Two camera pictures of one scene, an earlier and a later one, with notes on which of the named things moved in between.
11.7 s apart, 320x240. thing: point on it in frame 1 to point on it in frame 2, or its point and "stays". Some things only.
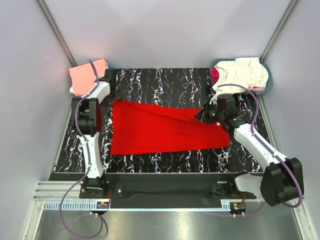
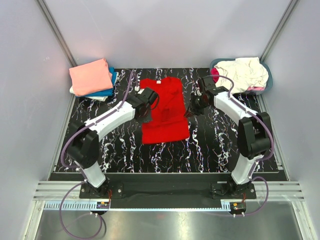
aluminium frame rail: x=47 y=190 stays
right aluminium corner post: x=273 y=41 stays
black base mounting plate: x=164 y=186 stays
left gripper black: x=117 y=96 to x=147 y=119
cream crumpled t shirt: x=247 y=71 stays
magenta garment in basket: x=215 y=74 stays
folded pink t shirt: x=83 y=76 stays
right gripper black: x=207 y=106 to x=192 y=110
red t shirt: x=138 y=128 to x=169 y=123
